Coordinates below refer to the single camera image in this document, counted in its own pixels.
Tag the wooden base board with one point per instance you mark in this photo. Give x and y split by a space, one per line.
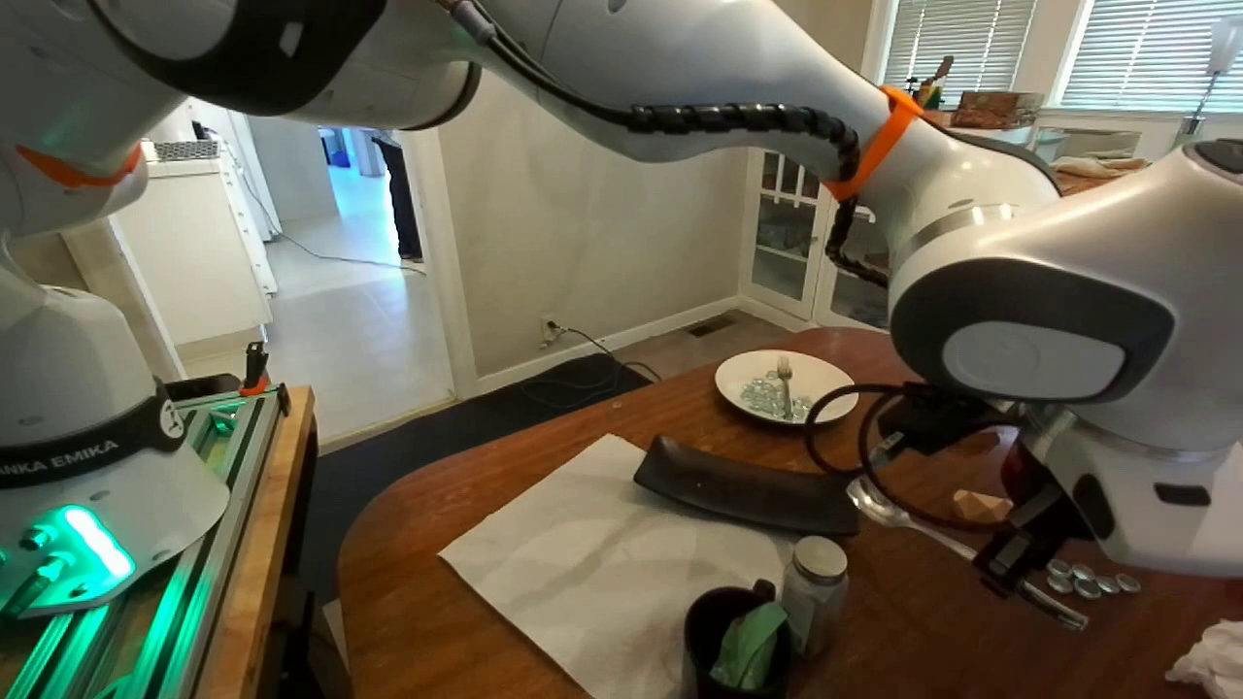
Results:
265 545

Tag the green cloth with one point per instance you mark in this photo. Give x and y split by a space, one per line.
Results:
752 644

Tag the white round plate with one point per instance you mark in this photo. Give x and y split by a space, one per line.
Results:
743 374

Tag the white paper sheet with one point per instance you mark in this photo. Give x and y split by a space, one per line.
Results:
595 556

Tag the black mug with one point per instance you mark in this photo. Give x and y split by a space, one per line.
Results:
701 621

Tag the glass jar with white lid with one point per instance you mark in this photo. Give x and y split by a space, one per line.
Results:
818 594

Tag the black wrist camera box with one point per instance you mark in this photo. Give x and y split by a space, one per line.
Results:
943 419

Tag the row of metal washers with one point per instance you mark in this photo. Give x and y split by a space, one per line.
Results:
1087 585

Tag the white crumpled cloth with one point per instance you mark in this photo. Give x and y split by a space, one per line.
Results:
1209 661

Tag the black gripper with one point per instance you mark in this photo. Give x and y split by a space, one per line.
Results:
1042 497

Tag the narrow white window blind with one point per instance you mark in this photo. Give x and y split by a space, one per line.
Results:
964 40

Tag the aluminium rail frame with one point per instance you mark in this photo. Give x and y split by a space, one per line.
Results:
217 489

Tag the silver metal spoon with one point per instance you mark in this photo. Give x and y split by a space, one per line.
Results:
875 503

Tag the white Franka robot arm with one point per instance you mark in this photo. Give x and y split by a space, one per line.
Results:
647 62

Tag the light patterned wooden block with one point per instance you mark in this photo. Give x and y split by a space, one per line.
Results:
978 507

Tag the wide white window blind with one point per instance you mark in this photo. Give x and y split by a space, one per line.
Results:
1152 53

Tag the white glass door cabinet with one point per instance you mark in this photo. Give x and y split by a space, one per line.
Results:
791 233

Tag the black bracket with orange tip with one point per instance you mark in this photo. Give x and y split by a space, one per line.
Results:
252 367

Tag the white feather in vase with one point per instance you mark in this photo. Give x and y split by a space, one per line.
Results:
1224 45

